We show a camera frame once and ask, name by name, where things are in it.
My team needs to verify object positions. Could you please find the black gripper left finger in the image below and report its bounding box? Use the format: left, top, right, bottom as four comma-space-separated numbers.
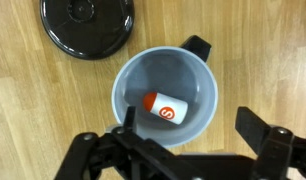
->
54, 105, 194, 180

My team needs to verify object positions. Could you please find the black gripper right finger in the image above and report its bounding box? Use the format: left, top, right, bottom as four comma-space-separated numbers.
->
235, 106, 306, 180

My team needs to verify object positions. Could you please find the white bottle orange cap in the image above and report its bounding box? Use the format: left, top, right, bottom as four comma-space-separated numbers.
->
142, 91, 189, 126

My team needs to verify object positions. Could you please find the black round pot lid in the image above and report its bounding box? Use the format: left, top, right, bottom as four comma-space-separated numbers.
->
39, 0, 136, 61

